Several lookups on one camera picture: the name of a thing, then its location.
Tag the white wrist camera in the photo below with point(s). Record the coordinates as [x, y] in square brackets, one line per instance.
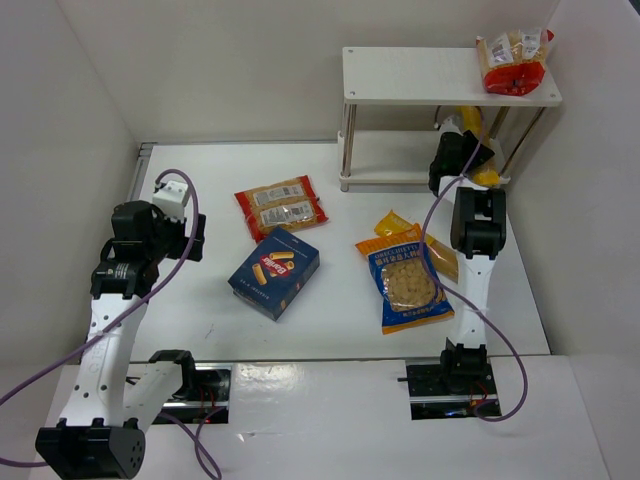
[451, 124]
[171, 198]

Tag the red clear macaroni bag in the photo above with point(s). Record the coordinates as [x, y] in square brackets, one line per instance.
[291, 205]

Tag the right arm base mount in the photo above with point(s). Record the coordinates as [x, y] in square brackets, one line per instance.
[431, 396]

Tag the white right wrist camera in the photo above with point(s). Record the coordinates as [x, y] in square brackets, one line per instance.
[451, 124]

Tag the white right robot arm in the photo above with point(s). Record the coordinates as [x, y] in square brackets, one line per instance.
[477, 236]

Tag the blue Barilla pasta box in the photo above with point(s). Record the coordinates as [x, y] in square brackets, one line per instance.
[275, 272]

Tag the blue orange orecchiette bag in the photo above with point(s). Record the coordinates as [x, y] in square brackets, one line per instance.
[406, 280]

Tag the red pasta bag on shelf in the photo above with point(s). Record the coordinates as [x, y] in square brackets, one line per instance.
[514, 62]

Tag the yellow spaghetti bag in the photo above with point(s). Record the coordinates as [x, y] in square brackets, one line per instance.
[482, 170]
[443, 258]

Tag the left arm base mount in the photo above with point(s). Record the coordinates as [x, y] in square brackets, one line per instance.
[192, 395]

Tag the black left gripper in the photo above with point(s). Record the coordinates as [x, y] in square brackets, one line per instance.
[192, 237]

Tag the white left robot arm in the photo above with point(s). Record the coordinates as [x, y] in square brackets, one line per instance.
[101, 430]

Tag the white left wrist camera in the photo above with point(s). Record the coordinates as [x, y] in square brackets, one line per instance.
[171, 198]

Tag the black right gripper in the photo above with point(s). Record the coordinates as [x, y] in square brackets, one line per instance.
[477, 151]

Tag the white two-tier shelf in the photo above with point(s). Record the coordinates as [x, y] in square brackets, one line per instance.
[418, 77]

